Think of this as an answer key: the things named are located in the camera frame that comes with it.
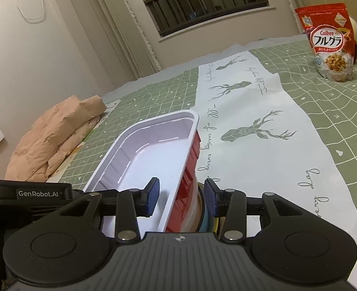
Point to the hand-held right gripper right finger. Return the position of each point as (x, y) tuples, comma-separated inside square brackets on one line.
[(210, 198)]

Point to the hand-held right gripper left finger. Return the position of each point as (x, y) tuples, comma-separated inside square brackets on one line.
[(152, 195)]

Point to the blue enamel bowl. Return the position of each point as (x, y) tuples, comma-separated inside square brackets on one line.
[(205, 221)]

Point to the red rectangular plastic tray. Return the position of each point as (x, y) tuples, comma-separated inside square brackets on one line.
[(142, 157)]

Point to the pink quilt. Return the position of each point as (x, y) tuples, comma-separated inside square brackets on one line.
[(51, 139)]

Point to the white deer print cloth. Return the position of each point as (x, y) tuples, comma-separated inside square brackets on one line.
[(272, 163)]

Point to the green checked bedsheet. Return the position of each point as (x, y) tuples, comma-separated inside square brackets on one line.
[(333, 103)]

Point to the beige curtain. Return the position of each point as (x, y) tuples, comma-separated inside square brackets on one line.
[(124, 27)]

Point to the red cereal bag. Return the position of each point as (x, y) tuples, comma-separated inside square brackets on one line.
[(333, 45)]

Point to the dark window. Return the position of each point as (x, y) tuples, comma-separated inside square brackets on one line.
[(202, 0)]

